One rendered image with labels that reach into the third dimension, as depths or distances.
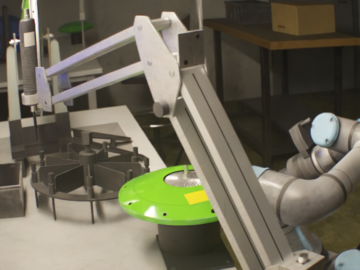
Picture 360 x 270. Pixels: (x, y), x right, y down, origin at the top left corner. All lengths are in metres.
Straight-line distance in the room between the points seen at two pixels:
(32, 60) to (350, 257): 0.76
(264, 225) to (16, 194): 0.96
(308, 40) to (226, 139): 3.27
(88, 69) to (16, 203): 2.10
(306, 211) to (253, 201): 0.12
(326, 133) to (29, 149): 1.19
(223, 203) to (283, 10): 3.56
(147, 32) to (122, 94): 5.21
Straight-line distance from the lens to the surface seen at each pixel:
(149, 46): 0.86
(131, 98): 6.09
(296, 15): 4.24
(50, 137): 2.00
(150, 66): 0.87
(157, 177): 1.38
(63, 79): 1.20
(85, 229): 1.56
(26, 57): 1.26
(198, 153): 0.85
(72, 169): 1.64
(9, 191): 1.64
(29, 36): 1.25
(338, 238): 3.41
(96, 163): 1.70
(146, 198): 1.30
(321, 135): 1.08
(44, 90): 1.17
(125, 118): 2.52
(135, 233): 1.52
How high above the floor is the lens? 1.59
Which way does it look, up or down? 17 degrees down
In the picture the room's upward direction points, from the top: 3 degrees counter-clockwise
